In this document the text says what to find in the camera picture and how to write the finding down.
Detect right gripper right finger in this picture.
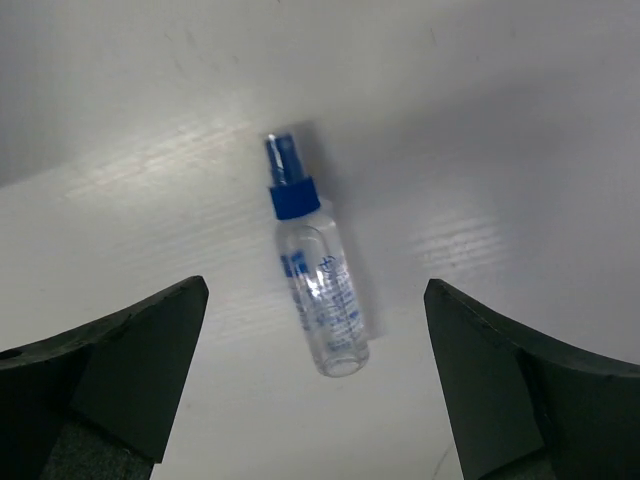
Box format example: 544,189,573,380
424,279,639,479

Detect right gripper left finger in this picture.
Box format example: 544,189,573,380
1,276,209,479

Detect clear blue-capped spray bottle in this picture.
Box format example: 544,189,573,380
264,133,369,378

